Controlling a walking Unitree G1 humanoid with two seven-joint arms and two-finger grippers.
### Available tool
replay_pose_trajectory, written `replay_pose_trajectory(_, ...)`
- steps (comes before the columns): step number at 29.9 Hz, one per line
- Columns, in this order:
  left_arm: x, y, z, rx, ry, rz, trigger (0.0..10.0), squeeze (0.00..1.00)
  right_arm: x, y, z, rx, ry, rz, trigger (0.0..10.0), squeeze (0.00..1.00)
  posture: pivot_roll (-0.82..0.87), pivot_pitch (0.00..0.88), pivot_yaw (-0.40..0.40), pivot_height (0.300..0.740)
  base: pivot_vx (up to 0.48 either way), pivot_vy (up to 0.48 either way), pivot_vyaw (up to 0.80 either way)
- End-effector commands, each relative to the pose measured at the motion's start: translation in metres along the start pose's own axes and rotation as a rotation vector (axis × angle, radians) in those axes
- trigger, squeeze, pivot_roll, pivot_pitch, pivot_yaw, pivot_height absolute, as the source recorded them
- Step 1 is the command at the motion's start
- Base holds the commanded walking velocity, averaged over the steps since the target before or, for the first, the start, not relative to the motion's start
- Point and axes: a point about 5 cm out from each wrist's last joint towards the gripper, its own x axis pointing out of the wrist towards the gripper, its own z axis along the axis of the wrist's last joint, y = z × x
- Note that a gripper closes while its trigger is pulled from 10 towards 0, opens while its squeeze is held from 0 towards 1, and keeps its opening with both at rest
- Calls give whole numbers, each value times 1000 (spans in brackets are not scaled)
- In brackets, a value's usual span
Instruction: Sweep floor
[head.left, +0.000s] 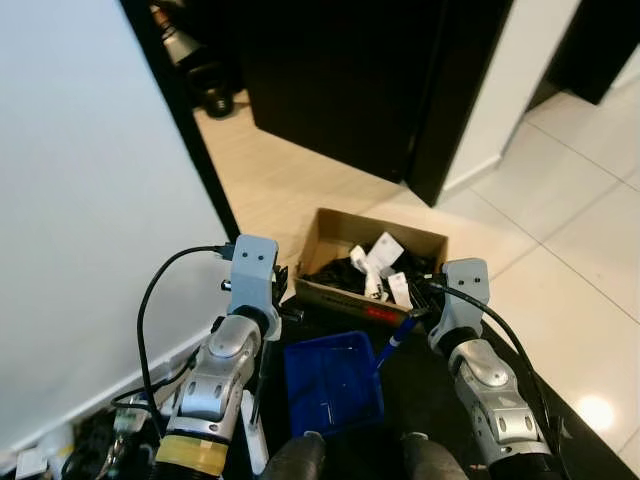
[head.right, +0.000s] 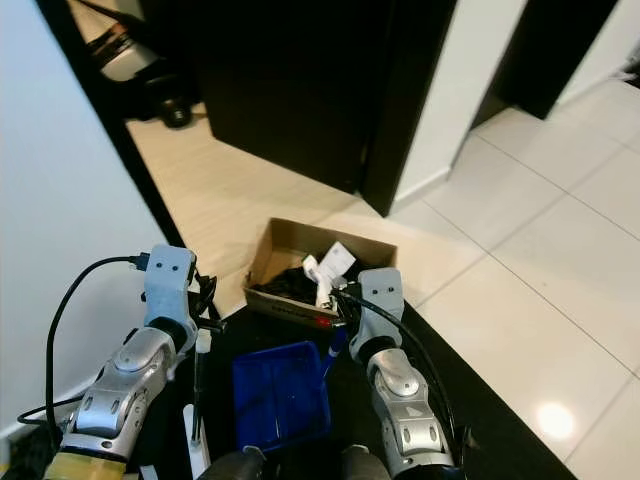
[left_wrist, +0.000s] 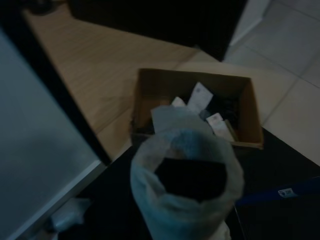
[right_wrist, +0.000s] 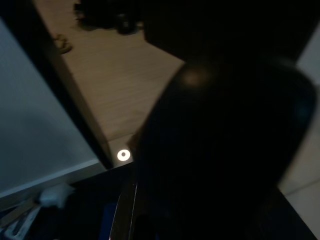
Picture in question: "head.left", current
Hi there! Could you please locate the white paper tag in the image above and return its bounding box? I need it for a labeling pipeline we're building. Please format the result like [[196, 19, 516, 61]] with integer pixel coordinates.
[[372, 232, 403, 276]]

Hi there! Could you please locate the grey right robot leg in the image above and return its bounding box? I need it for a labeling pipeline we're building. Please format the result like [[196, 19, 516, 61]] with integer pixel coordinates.
[[400, 432, 471, 480]]

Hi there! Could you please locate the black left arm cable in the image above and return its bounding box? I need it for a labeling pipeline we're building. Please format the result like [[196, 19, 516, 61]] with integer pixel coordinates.
[[135, 243, 236, 441]]

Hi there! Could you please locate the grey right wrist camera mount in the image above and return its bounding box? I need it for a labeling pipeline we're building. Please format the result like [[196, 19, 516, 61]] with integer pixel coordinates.
[[432, 258, 491, 346]]

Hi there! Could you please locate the grey left robot leg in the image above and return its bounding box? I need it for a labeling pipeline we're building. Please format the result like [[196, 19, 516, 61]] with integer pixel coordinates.
[[258, 432, 329, 480]]

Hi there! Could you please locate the black cable bundle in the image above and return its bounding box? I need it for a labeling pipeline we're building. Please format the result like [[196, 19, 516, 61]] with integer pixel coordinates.
[[300, 255, 441, 301]]

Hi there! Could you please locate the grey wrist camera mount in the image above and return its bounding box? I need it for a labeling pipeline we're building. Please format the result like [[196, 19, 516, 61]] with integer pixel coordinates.
[[432, 258, 491, 346], [228, 235, 283, 321]]

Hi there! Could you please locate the black door frame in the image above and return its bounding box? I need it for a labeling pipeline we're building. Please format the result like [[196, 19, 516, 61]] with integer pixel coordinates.
[[118, 0, 243, 243]]

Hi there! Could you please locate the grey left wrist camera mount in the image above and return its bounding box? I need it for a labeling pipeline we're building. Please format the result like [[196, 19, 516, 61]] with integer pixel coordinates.
[[228, 235, 283, 321]]

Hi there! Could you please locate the black wheeled chair base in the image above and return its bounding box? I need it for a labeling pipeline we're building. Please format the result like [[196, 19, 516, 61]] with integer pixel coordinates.
[[150, 0, 241, 119]]

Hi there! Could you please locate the grey robot leg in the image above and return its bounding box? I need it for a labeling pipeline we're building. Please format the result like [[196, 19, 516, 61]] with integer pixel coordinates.
[[400, 432, 471, 480], [258, 432, 329, 480]]

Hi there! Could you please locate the black floor mat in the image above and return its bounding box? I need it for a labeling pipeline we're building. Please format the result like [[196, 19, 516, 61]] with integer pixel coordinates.
[[210, 290, 611, 480]]

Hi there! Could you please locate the brown cardboard box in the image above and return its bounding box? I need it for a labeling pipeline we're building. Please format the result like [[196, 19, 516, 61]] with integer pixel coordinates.
[[295, 208, 449, 323]]

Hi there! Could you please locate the black narrow door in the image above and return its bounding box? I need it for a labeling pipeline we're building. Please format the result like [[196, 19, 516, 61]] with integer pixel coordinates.
[[525, 0, 640, 106]]

